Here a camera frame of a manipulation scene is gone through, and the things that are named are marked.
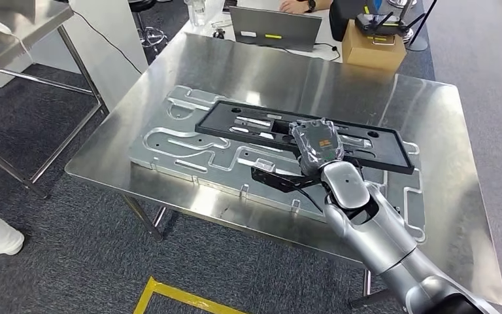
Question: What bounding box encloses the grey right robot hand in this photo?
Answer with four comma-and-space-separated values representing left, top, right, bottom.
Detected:
288, 118, 346, 177

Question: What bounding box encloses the black plastic panel part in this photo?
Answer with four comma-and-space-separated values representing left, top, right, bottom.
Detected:
194, 99, 416, 175

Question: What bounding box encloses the stainless steel workbench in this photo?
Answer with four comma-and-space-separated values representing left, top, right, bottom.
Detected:
65, 31, 502, 309

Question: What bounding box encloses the brown cardboard box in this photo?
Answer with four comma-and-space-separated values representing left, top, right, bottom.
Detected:
342, 19, 408, 73

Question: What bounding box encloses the grey laptop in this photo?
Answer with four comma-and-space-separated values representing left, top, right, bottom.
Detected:
229, 5, 324, 53

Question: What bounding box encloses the aluminium fixture plate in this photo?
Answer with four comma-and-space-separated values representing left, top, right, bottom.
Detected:
129, 84, 427, 245

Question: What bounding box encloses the black hard case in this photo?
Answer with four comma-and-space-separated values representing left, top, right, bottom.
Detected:
329, 0, 384, 43

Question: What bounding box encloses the black remote controller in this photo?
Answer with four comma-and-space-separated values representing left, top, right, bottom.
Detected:
354, 10, 427, 44

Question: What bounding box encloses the black stand pole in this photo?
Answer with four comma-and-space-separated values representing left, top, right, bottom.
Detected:
407, 0, 438, 52

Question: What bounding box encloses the clear water bottle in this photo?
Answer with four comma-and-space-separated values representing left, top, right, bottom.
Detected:
184, 0, 209, 27

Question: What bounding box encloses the yellow floor tape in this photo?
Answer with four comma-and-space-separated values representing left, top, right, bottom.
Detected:
133, 276, 248, 314

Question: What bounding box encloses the black chrome stool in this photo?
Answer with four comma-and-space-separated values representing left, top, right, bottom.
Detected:
128, 0, 169, 55

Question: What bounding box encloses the white pillar cabinet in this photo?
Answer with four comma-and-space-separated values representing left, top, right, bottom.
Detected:
0, 0, 149, 111

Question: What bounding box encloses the stainless steel table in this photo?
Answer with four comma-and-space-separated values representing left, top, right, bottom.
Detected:
0, 0, 110, 200

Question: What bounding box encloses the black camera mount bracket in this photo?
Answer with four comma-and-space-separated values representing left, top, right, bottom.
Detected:
250, 166, 326, 194

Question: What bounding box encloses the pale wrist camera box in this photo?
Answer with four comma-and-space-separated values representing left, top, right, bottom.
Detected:
253, 158, 276, 173

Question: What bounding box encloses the black laptop cable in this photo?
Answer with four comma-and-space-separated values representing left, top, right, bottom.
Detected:
273, 42, 342, 62

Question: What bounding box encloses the black power cable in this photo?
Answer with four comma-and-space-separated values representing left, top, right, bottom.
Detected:
71, 9, 144, 75

